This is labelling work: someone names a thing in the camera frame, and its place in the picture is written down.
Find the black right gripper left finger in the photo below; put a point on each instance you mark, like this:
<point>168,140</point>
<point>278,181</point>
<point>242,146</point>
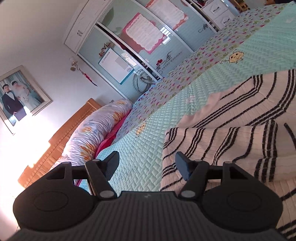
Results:
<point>99,173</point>

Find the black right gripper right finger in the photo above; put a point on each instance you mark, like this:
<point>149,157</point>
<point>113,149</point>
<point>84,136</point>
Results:
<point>194,173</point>

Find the white black striped sweater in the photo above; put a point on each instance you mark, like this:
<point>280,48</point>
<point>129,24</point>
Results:
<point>252,125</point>

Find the floral rolled duvet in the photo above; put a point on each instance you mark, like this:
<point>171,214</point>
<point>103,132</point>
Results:
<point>120,105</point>

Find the pink red pillow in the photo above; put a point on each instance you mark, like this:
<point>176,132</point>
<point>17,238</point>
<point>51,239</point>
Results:
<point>111,134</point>

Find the mint green quilted bedspread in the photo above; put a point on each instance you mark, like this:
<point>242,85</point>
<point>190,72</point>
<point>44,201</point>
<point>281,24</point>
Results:
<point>270,49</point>

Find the wooden headboard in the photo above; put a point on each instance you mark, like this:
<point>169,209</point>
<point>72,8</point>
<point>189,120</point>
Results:
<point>57,145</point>

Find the blue bordered white poster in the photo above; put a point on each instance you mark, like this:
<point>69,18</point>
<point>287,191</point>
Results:
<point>115,66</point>

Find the framed wedding photo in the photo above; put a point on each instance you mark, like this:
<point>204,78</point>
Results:
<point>21,98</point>

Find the white wardrobe with glass doors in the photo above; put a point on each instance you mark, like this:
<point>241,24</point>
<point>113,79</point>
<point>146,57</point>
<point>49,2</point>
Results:
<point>97,26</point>

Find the floral patterned bed sheet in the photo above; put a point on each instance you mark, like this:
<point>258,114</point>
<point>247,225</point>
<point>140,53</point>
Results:
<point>212,52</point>

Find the pink bordered poster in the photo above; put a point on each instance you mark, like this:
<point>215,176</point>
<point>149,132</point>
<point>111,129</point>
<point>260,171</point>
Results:
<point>143,34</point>
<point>166,11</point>

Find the white drawer cabinet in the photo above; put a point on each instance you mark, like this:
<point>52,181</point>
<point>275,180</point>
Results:
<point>220,12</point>

